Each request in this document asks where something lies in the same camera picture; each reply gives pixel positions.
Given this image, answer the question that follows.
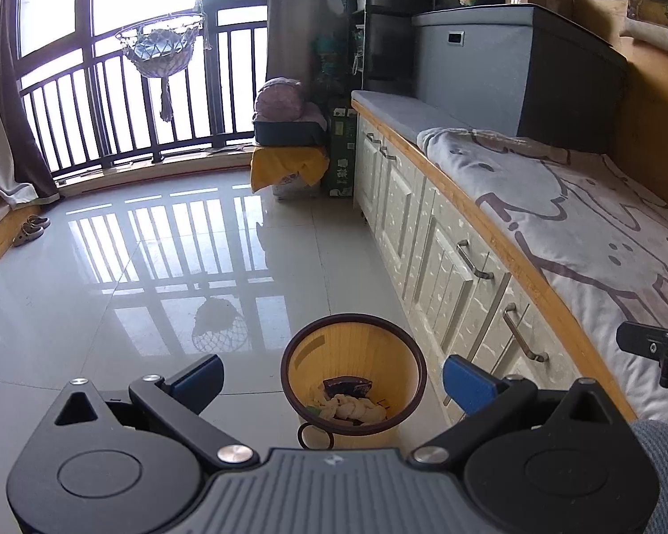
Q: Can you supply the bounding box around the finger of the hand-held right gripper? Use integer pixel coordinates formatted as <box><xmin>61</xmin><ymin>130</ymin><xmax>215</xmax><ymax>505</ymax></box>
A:
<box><xmin>617</xmin><ymin>320</ymin><xmax>668</xmax><ymax>358</ymax></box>

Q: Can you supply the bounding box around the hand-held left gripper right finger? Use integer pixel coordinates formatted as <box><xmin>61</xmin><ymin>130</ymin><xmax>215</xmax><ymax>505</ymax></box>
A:
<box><xmin>412</xmin><ymin>355</ymin><xmax>627</xmax><ymax>468</ymax></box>

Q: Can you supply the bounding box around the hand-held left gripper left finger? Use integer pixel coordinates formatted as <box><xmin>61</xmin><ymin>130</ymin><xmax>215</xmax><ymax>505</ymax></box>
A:
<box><xmin>49</xmin><ymin>353</ymin><xmax>260</xmax><ymax>468</ymax></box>

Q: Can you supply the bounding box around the wooden bin with dark rim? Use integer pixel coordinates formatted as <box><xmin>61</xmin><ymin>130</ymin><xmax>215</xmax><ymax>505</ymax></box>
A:
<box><xmin>280</xmin><ymin>314</ymin><xmax>428</xmax><ymax>451</ymax></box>

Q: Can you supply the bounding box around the white tissue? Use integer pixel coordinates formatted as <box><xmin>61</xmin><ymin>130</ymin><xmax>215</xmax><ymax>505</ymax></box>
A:
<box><xmin>306</xmin><ymin>392</ymin><xmax>389</xmax><ymax>422</ymax></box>

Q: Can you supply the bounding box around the person's blue-grey clothing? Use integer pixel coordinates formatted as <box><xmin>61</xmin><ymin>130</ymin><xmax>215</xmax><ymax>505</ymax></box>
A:
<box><xmin>629</xmin><ymin>420</ymin><xmax>668</xmax><ymax>534</ymax></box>

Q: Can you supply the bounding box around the dark crumpled snack bag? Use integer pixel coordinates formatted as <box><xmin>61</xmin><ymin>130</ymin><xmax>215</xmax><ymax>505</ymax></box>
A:
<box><xmin>322</xmin><ymin>377</ymin><xmax>373</xmax><ymax>397</ymax></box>

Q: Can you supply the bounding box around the bear print blanket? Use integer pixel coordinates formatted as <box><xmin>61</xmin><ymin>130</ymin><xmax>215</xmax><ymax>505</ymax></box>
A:
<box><xmin>417</xmin><ymin>127</ymin><xmax>668</xmax><ymax>418</ymax></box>

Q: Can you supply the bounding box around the white cabinet with wooden top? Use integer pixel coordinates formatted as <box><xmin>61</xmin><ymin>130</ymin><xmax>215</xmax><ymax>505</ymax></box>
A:
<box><xmin>352</xmin><ymin>97</ymin><xmax>641</xmax><ymax>429</ymax></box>

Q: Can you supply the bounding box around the white printed bag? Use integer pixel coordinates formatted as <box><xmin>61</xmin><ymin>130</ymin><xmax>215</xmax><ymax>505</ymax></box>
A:
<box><xmin>272</xmin><ymin>172</ymin><xmax>321</xmax><ymax>201</ymax></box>

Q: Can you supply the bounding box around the black window railing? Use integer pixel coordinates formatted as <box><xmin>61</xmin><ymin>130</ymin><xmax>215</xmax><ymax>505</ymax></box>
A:
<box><xmin>18</xmin><ymin>8</ymin><xmax>271</xmax><ymax>182</ymax></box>

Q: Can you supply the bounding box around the black plastic tray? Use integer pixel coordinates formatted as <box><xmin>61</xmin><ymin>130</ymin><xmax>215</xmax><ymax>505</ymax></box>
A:
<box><xmin>252</xmin><ymin>103</ymin><xmax>329</xmax><ymax>146</ymax></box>

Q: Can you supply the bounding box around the green cardboard box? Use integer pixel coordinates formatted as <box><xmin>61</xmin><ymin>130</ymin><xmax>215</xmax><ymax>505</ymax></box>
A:
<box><xmin>326</xmin><ymin>97</ymin><xmax>358</xmax><ymax>197</ymax></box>

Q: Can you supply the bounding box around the grey seat cushion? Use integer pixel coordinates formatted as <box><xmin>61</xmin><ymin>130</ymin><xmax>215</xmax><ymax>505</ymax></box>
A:
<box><xmin>352</xmin><ymin>89</ymin><xmax>474</xmax><ymax>134</ymax></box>

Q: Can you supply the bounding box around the pink bag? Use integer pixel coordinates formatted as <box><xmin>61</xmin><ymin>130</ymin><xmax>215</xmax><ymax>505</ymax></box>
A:
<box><xmin>253</xmin><ymin>77</ymin><xmax>307</xmax><ymax>122</ymax></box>

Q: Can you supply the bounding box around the brown curtain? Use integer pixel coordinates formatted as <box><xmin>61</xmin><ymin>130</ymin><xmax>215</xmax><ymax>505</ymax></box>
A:
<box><xmin>0</xmin><ymin>0</ymin><xmax>62</xmax><ymax>209</ymax></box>

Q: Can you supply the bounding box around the grey fabric storage box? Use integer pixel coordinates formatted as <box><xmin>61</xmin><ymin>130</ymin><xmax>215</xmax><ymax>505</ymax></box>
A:
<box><xmin>412</xmin><ymin>3</ymin><xmax>629</xmax><ymax>154</ymax></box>

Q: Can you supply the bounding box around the hanging net basket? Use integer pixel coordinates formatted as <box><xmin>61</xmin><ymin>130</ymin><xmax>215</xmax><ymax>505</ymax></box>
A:
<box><xmin>114</xmin><ymin>0</ymin><xmax>208</xmax><ymax>123</ymax></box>

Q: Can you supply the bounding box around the teal package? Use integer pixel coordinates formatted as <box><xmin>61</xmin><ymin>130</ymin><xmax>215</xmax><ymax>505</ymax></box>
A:
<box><xmin>312</xmin><ymin>36</ymin><xmax>353</xmax><ymax>95</ymax></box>

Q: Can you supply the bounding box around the black drawer tower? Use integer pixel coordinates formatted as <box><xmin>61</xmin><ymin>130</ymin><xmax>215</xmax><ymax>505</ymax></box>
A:
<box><xmin>350</xmin><ymin>0</ymin><xmax>436</xmax><ymax>93</ymax></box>

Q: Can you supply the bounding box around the grey-brown curtain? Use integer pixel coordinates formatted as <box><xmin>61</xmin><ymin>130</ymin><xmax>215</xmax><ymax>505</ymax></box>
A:
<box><xmin>266</xmin><ymin>0</ymin><xmax>357</xmax><ymax>87</ymax></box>

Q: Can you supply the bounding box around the dark ring bin handle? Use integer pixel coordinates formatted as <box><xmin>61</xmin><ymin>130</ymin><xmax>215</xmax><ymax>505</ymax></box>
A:
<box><xmin>297</xmin><ymin>423</ymin><xmax>335</xmax><ymax>451</ymax></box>

